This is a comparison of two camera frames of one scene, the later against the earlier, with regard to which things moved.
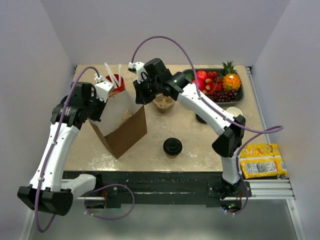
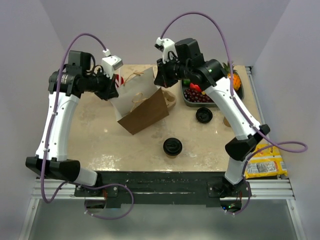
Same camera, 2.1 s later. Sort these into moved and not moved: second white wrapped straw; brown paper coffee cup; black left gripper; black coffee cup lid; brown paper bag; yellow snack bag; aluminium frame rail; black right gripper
Moved: brown paper bag; black right gripper; black left gripper
Not moved: brown paper coffee cup; yellow snack bag; second white wrapped straw; aluminium frame rail; black coffee cup lid
